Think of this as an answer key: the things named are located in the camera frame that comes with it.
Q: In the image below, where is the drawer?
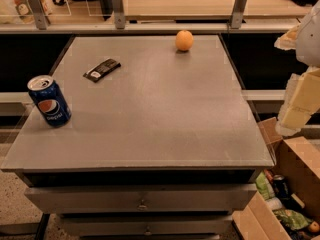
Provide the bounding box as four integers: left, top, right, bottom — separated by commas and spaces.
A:
25, 184, 256, 214
61, 214, 232, 236

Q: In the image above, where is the grey metal bracket right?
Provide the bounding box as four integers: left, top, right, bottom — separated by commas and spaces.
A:
229, 0, 247, 29

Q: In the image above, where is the blue Pepsi can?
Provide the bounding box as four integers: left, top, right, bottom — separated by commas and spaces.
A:
27, 75, 71, 127

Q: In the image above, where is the grey metal bracket left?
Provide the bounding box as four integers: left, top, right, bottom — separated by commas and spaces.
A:
28, 0, 49, 30

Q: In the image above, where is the green chip bag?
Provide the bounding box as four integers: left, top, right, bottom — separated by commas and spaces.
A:
273, 209, 312, 231

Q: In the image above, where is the grey metal bracket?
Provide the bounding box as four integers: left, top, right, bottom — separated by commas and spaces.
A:
28, 0, 49, 30
229, 0, 247, 29
112, 0, 126, 29

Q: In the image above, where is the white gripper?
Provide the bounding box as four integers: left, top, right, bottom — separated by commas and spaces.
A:
274, 0, 320, 136

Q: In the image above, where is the brown cardboard box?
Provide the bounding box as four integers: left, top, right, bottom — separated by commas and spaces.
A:
233, 118, 320, 240

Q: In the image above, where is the grey metal bracket middle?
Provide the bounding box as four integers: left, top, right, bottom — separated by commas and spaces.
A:
112, 0, 126, 29

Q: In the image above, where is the black snack bar wrapper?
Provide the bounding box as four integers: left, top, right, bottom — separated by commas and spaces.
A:
83, 58, 121, 83

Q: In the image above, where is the white plastic bag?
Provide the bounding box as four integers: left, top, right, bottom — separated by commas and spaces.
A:
0, 0, 52, 24

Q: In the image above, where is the grey drawer cabinet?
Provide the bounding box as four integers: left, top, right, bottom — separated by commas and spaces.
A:
2, 35, 273, 240

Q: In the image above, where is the lower drawer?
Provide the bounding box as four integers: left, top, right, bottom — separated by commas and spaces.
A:
61, 214, 232, 236

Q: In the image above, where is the light wooden desk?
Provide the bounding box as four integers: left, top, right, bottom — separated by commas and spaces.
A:
123, 0, 311, 20

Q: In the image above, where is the orange fruit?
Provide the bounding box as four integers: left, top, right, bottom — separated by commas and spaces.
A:
175, 30, 194, 51

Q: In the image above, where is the green snack bag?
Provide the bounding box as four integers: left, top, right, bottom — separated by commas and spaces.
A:
255, 172, 275, 200

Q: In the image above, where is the dark can in box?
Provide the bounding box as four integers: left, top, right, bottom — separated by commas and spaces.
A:
273, 175, 290, 198

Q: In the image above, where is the upper drawer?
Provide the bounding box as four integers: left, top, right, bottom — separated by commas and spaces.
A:
25, 184, 256, 214

